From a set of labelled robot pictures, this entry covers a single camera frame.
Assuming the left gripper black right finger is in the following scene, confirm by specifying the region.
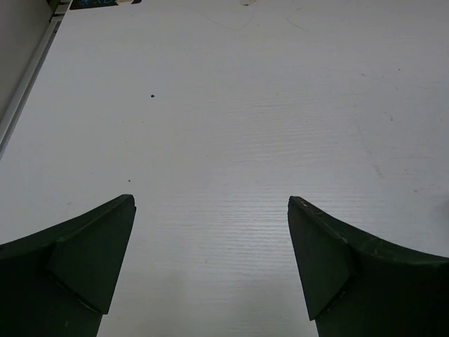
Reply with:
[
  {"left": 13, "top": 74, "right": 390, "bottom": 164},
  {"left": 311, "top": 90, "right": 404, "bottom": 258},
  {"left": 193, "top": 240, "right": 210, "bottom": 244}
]
[{"left": 288, "top": 197, "right": 448, "bottom": 337}]

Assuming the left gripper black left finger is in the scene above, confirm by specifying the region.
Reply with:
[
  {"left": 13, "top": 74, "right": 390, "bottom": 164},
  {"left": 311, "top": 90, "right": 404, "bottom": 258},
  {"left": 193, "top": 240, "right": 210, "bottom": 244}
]
[{"left": 1, "top": 194, "right": 136, "bottom": 336}]

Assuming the dark blue table sticker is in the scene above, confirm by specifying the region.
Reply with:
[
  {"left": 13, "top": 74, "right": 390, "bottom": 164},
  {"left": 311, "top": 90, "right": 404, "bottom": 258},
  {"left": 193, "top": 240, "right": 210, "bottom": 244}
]
[{"left": 69, "top": 0, "right": 142, "bottom": 10}]

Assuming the aluminium table frame rail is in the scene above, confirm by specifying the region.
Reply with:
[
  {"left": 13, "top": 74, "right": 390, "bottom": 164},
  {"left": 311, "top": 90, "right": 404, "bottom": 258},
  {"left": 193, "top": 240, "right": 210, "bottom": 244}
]
[{"left": 1, "top": 16, "right": 62, "bottom": 157}]

